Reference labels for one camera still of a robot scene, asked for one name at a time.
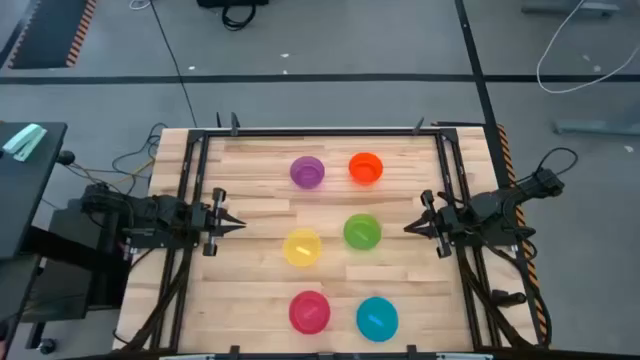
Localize pink plastic bowl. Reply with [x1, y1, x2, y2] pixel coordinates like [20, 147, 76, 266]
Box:
[288, 290, 332, 336]

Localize thin black floor cable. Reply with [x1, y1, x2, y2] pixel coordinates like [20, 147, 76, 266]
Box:
[148, 0, 199, 129]

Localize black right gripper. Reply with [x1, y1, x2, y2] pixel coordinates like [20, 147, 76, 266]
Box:
[403, 188, 464, 260]

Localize black floor device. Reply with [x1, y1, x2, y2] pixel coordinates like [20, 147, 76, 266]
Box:
[195, 0, 271, 9]

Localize black mat with striped edge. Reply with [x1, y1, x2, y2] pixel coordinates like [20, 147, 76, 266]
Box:
[6, 0, 99, 70]

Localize black equipment stand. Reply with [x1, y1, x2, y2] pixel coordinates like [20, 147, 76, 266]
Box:
[19, 198, 132, 324]

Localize green plastic bowl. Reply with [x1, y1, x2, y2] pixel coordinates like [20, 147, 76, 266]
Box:
[342, 213, 383, 252]

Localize blue plastic bowl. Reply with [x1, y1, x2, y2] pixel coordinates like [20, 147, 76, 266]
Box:
[355, 296, 400, 343]

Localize white floor cable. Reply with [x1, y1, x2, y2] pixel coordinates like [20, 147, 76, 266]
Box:
[535, 0, 640, 95]

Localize orange plastic bowl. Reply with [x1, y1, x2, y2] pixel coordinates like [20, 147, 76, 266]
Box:
[347, 151, 385, 186]

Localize black clamp handle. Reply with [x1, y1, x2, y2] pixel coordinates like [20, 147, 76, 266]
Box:
[490, 289, 528, 308]

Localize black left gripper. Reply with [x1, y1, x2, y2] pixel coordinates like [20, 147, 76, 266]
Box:
[188, 187, 247, 258]

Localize grey desk foot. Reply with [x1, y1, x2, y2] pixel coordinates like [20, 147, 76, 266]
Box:
[520, 0, 621, 17]
[551, 118, 640, 137]

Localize purple plastic bowl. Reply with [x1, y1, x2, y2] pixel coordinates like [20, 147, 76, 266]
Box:
[289, 155, 327, 191]

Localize orange black striped cable cover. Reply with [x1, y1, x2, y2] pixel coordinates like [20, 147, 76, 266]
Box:
[496, 123, 552, 350]

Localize black aluminium table frame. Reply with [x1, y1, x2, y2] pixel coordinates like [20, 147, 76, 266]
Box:
[119, 127, 549, 354]

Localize black cable bundle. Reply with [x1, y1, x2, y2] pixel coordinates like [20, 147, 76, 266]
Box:
[110, 121, 170, 197]

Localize yellow plastic bowl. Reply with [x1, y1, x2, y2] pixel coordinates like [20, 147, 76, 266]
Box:
[282, 228, 323, 269]

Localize mint green stapler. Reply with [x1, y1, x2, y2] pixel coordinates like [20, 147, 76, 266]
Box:
[1, 123, 49, 163]

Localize black side table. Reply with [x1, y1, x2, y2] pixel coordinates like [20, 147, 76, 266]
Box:
[0, 121, 69, 260]

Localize coiled black cable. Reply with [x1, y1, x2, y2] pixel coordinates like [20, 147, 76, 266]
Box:
[220, 4, 258, 33]

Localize yellow cable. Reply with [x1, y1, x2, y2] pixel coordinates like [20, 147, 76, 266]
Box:
[118, 158, 154, 185]

